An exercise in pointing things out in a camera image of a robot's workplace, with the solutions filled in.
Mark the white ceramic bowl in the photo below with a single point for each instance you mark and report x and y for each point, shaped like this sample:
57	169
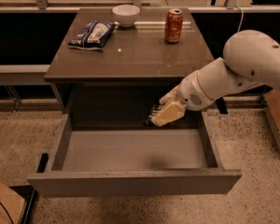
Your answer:
126	15

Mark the grey drawer cabinet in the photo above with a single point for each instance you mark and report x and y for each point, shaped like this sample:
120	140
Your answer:
115	87

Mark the black bar on floor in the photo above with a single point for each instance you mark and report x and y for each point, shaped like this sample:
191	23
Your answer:
34	189

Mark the orange soda can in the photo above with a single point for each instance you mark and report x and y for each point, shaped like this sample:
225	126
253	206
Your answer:
173	25

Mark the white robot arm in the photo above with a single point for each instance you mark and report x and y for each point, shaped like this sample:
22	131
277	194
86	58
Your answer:
250	59

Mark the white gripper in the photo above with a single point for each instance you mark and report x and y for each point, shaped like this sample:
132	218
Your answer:
190	90

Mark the open grey top drawer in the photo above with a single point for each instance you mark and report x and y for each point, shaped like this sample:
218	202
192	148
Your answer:
181	159

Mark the wooden box on floor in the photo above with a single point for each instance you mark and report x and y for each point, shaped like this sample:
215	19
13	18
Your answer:
272	112

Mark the blue white chip bag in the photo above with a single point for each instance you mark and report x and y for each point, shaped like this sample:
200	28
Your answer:
93	36

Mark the brown cardboard box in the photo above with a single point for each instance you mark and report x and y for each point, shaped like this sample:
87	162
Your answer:
11	205

